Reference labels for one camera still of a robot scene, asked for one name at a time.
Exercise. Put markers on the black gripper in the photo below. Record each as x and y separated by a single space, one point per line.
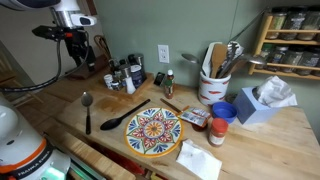
75 41

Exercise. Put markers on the black plastic spoon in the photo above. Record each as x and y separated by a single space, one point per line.
113 122

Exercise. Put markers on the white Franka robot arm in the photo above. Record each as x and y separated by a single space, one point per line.
20 146

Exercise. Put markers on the large metal serving spoon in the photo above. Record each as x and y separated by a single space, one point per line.
255 60

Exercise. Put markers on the small white cup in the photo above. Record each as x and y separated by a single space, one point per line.
108 81

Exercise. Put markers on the small dark lidded jar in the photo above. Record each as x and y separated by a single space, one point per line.
115 86

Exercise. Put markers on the black grinder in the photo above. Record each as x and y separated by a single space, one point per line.
136 59

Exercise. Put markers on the white shaker bottle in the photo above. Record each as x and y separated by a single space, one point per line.
130 86

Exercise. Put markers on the dark blue canister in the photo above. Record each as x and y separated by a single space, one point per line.
137 76

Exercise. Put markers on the wooden condiment tray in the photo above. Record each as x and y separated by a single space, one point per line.
141 90

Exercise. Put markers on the small black packet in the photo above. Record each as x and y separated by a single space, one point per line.
159 78

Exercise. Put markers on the red hot sauce bottle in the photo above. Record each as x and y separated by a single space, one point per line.
169 85

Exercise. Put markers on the brown wooden stick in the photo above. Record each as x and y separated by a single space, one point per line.
170 105

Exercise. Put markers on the colourful floral ceramic plate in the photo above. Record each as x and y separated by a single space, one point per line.
154 131

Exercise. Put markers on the metal ladle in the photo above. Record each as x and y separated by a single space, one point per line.
190 58

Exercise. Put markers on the white plastic spatula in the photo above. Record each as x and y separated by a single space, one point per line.
207 63

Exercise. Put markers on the grey and orange sauce packet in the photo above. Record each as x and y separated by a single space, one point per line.
196 116

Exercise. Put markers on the white crock with red peppers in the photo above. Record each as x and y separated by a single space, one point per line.
213 90

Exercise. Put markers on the dark red round lid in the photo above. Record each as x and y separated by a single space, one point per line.
199 127

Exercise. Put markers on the wooden spatula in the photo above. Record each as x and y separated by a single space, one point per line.
218 56

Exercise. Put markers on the metal tongs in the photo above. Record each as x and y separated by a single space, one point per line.
231 53

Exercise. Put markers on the blue plastic bowl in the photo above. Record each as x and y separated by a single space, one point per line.
224 110

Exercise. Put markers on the white paper napkin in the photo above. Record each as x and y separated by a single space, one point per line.
198 160

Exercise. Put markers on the red lid spice jar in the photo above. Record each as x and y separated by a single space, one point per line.
218 131

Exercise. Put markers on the blue tissue box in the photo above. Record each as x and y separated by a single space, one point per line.
250 110

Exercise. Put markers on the large wooden spice rack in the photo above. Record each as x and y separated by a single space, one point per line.
263 36

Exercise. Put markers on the glass spice jar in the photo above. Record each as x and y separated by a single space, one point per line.
310 22
276 21
292 58
309 60
276 56
265 53
293 21

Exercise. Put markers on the white tissue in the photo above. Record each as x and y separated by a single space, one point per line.
276 91

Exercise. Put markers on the white wall outlet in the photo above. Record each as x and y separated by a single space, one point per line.
163 54

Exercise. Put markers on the silver metal base rail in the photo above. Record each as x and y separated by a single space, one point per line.
85 168

